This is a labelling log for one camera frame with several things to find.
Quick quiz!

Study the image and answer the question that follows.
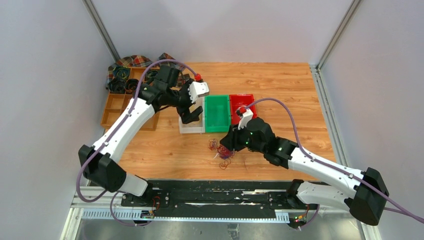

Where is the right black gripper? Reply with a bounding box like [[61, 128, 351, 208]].
[[220, 120, 266, 154]]

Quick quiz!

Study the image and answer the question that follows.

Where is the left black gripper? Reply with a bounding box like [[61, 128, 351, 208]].
[[167, 79, 204, 124]]

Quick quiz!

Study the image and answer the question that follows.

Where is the red cable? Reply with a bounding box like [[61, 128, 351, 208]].
[[207, 138, 236, 171]]

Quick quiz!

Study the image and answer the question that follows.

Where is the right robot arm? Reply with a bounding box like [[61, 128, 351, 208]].
[[220, 117, 389, 226]]

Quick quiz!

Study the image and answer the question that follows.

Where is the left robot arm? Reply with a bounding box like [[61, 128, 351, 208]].
[[77, 65, 210, 207]]

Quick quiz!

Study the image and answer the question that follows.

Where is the white plastic bin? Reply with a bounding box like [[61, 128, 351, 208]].
[[178, 97, 206, 134]]

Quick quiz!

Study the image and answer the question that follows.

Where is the green plastic bin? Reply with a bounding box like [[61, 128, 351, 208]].
[[204, 95, 231, 133]]

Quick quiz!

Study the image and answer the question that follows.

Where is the red plastic bin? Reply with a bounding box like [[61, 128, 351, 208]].
[[229, 94, 255, 125]]

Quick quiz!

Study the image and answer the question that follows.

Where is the rolled dark tie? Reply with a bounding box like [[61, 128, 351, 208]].
[[124, 78, 139, 95], [107, 77, 126, 94], [144, 69, 159, 83], [112, 66, 131, 80]]

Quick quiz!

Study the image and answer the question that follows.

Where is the wooden compartment tray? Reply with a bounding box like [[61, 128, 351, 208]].
[[100, 67, 145, 131]]

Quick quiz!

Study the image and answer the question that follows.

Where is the plaid cloth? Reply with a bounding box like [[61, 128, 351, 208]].
[[105, 54, 188, 91]]

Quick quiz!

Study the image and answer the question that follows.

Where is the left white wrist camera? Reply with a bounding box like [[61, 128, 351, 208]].
[[188, 81, 210, 103]]

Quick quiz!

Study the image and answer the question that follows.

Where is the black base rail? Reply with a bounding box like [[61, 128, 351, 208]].
[[120, 180, 324, 219]]

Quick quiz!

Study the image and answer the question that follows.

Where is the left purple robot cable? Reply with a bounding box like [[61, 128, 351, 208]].
[[76, 58, 203, 228]]

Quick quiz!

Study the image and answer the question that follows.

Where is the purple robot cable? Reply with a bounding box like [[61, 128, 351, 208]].
[[76, 58, 203, 228], [239, 97, 424, 230]]

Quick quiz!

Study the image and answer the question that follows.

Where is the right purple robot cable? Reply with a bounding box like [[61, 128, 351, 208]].
[[239, 97, 424, 230]]

